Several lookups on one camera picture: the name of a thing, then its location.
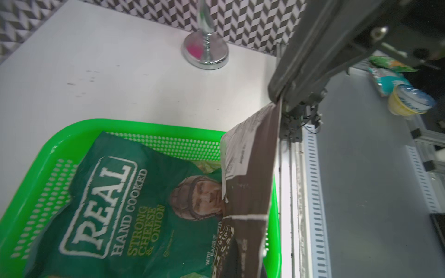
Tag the green plastic basket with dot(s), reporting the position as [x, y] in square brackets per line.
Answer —
[45, 189]

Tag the yellow yogurt cup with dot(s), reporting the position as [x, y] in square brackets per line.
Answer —
[406, 101]

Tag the brown dark snack bag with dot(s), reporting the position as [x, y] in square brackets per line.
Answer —
[247, 162]

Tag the green Real chips bag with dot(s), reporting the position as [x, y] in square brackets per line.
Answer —
[134, 213]

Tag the green orange snack packet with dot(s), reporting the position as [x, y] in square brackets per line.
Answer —
[391, 64]

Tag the teal snack packet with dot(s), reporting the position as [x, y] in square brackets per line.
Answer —
[386, 80]

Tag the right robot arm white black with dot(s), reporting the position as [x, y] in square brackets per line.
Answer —
[335, 35]

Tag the chrome pink cup stand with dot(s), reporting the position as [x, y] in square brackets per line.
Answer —
[205, 48]

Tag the aluminium front rail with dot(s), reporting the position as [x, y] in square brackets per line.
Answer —
[303, 229]

